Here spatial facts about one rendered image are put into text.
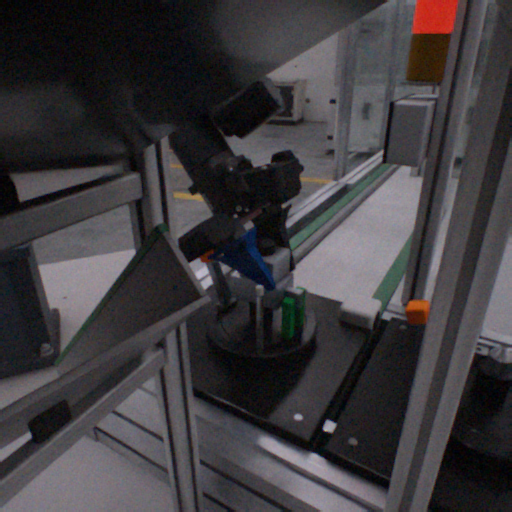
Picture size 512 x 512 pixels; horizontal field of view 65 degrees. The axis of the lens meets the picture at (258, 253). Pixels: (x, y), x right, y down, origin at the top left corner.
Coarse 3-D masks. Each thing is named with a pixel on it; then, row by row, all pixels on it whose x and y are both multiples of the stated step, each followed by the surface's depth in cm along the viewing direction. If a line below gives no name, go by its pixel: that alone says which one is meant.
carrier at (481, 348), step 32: (384, 352) 48; (416, 352) 48; (480, 352) 43; (384, 384) 44; (480, 384) 38; (352, 416) 40; (384, 416) 40; (480, 416) 37; (352, 448) 37; (384, 448) 37; (448, 448) 36; (480, 448) 34; (384, 480) 34; (448, 480) 34; (480, 480) 34
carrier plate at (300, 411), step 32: (192, 320) 54; (320, 320) 54; (192, 352) 48; (320, 352) 48; (352, 352) 48; (192, 384) 44; (224, 384) 44; (256, 384) 44; (288, 384) 44; (320, 384) 44; (256, 416) 40; (288, 416) 40; (320, 416) 40
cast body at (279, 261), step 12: (264, 240) 47; (264, 252) 45; (276, 252) 46; (288, 252) 47; (276, 264) 45; (288, 264) 48; (240, 276) 47; (276, 276) 45; (288, 276) 48; (240, 288) 48; (252, 288) 47; (276, 288) 45; (288, 288) 47; (252, 300) 48; (264, 300) 47; (276, 300) 46; (300, 300) 46
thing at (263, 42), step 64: (0, 0) 5; (64, 0) 6; (128, 0) 6; (192, 0) 7; (256, 0) 8; (320, 0) 9; (384, 0) 10; (0, 64) 7; (64, 64) 8; (128, 64) 9; (192, 64) 10; (256, 64) 12; (0, 128) 10; (64, 128) 12; (128, 128) 14
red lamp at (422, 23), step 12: (420, 0) 44; (432, 0) 43; (444, 0) 43; (456, 0) 43; (420, 12) 44; (432, 12) 43; (444, 12) 43; (420, 24) 45; (432, 24) 44; (444, 24) 44
